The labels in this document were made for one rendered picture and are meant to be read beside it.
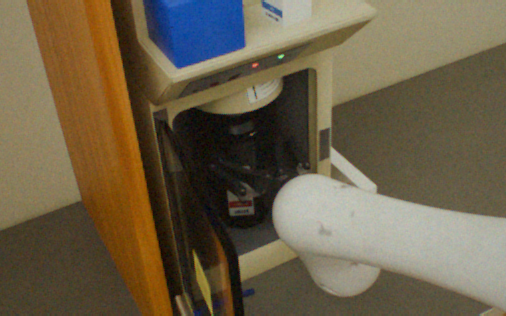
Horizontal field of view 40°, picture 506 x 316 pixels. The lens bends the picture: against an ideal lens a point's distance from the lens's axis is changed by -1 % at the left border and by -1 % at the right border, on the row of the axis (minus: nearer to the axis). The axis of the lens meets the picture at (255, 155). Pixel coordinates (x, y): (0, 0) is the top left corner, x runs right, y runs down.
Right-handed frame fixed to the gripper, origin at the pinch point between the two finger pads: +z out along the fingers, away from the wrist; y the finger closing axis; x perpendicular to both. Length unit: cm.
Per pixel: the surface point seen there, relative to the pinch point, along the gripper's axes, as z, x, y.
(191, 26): -20.8, -36.7, 13.8
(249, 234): -6.0, 18.2, 2.1
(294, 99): -3.2, -6.8, -10.4
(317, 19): -19.1, -31.1, -5.4
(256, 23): -15.4, -31.2, 2.2
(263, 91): -7.6, -14.0, -2.1
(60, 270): 11.8, 25.5, 36.4
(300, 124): -5.1, -2.5, -10.4
